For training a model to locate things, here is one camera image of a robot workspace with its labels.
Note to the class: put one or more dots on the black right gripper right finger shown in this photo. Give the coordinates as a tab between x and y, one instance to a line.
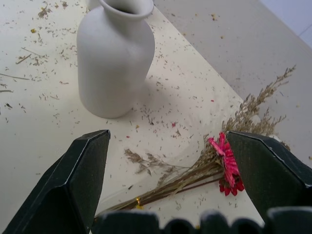
265	175

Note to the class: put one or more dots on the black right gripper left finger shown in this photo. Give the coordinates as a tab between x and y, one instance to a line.
68	185

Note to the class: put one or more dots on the white ceramic vase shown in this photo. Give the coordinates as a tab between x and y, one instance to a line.
114	58

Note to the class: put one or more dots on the dried grass bouquet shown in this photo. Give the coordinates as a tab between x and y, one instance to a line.
219	156

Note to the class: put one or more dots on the dried straw stem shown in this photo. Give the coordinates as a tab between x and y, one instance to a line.
23	59

